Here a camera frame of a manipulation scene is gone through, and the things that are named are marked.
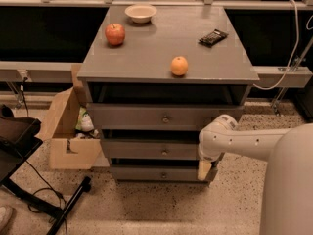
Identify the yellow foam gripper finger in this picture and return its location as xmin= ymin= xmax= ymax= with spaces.
xmin=198 ymin=160 xmax=212 ymax=181

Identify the orange fruit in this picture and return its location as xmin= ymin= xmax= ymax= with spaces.
xmin=170 ymin=56 xmax=189 ymax=76

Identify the white green plush toy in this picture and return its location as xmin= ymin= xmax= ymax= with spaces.
xmin=75 ymin=107 xmax=94 ymax=132

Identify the black chair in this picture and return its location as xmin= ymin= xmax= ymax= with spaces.
xmin=0 ymin=105 xmax=42 ymax=183

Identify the white bowl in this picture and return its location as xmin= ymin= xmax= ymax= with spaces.
xmin=125 ymin=4 xmax=157 ymax=24

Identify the grey drawer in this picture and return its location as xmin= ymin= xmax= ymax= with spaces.
xmin=110 ymin=166 xmax=199 ymax=182
xmin=101 ymin=139 xmax=199 ymax=161
xmin=87 ymin=103 xmax=244 ymax=131

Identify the grey top drawer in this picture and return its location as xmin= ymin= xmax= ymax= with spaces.
xmin=87 ymin=103 xmax=244 ymax=131

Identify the black floor cable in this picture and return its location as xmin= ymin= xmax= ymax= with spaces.
xmin=24 ymin=159 xmax=68 ymax=235

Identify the white shoe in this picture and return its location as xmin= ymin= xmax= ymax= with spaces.
xmin=0 ymin=206 xmax=13 ymax=231

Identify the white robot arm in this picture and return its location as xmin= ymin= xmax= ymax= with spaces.
xmin=198 ymin=115 xmax=313 ymax=235

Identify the cardboard box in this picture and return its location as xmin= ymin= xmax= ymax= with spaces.
xmin=37 ymin=65 xmax=102 ymax=169

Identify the grey bottom drawer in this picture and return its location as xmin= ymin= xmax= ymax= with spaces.
xmin=110 ymin=166 xmax=199 ymax=182

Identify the black stand leg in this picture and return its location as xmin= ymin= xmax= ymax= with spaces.
xmin=1 ymin=177 xmax=91 ymax=235

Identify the red apple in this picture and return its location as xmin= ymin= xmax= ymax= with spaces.
xmin=105 ymin=23 xmax=125 ymax=46

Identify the white cable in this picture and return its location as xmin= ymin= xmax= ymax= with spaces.
xmin=252 ymin=0 xmax=301 ymax=91

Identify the grey wooden drawer cabinet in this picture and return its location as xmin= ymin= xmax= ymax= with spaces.
xmin=78 ymin=6 xmax=258 ymax=169

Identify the black snack packet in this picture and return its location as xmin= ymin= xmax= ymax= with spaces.
xmin=199 ymin=29 xmax=228 ymax=47

